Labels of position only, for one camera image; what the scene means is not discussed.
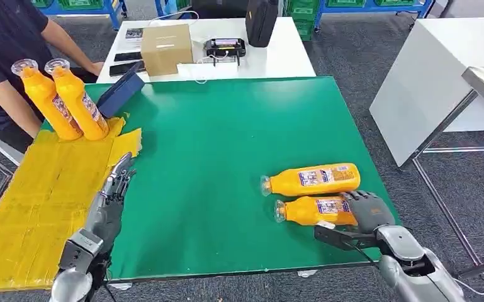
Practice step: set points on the person's left hand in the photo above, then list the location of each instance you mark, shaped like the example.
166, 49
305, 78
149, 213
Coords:
96, 68

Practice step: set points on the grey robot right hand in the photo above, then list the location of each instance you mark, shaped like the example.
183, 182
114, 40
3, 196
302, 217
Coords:
371, 212

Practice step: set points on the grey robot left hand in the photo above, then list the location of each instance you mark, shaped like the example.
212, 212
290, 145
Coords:
110, 216

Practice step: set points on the orange drink bottle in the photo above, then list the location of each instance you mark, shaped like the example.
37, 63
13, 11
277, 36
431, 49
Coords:
291, 183
45, 104
304, 211
79, 104

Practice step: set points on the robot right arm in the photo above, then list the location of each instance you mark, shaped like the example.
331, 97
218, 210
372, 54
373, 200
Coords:
408, 266

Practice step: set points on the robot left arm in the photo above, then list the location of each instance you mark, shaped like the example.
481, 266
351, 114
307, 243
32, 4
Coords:
70, 285

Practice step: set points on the large black phone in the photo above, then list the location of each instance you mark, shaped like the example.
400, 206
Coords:
120, 68

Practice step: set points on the small black phone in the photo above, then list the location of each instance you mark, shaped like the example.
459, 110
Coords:
128, 56

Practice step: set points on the blue shelf rack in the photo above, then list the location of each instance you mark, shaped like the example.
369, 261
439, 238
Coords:
371, 9
112, 10

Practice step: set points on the cardboard box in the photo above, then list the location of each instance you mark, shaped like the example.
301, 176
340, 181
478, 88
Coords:
166, 52

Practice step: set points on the yellow sheet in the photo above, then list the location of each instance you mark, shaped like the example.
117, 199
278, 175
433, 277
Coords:
37, 208

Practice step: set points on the person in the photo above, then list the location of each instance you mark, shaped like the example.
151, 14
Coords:
4, 37

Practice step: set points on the green table mat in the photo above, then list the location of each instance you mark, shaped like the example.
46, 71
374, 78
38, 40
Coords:
225, 166

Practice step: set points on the black handheld controller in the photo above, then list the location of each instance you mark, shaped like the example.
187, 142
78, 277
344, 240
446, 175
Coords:
225, 48

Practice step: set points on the white desk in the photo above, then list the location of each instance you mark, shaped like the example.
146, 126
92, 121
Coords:
425, 83

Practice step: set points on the white table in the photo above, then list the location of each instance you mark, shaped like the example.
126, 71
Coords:
275, 58

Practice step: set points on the green crate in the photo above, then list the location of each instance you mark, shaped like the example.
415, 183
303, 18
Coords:
304, 21

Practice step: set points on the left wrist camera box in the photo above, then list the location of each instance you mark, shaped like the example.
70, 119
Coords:
81, 250

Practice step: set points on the metal desk frame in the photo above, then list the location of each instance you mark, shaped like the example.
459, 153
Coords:
446, 208

